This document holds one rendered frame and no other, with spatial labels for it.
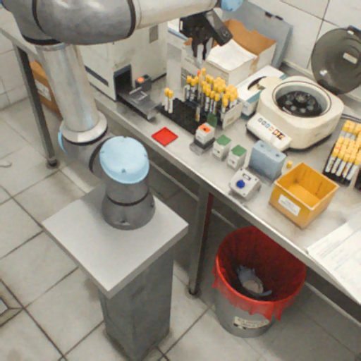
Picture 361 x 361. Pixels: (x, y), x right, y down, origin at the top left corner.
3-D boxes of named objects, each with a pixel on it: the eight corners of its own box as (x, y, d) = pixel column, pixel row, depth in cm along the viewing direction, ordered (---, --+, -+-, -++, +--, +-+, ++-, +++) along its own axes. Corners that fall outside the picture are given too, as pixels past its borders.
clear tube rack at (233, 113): (182, 102, 160) (182, 87, 154) (199, 92, 165) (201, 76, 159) (223, 130, 151) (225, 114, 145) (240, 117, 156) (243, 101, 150)
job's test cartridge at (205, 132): (194, 142, 144) (196, 128, 139) (204, 135, 146) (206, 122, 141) (203, 148, 142) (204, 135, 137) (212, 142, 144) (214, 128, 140)
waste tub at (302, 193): (266, 202, 130) (273, 182, 122) (293, 181, 136) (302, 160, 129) (302, 230, 124) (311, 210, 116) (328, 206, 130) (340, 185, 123)
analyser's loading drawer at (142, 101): (111, 92, 158) (109, 80, 154) (124, 84, 162) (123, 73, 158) (148, 119, 150) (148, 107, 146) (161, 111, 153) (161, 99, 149)
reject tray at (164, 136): (151, 137, 147) (151, 135, 146) (165, 127, 150) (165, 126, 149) (164, 147, 144) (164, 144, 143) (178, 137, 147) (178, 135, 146)
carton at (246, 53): (178, 77, 170) (180, 42, 159) (224, 49, 184) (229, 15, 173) (224, 106, 160) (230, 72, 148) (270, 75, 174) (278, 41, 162)
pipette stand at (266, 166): (244, 169, 139) (249, 148, 131) (257, 158, 142) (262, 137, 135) (269, 186, 134) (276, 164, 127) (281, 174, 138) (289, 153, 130)
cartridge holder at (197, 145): (188, 147, 144) (189, 139, 142) (206, 135, 149) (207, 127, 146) (199, 155, 142) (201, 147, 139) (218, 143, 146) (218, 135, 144)
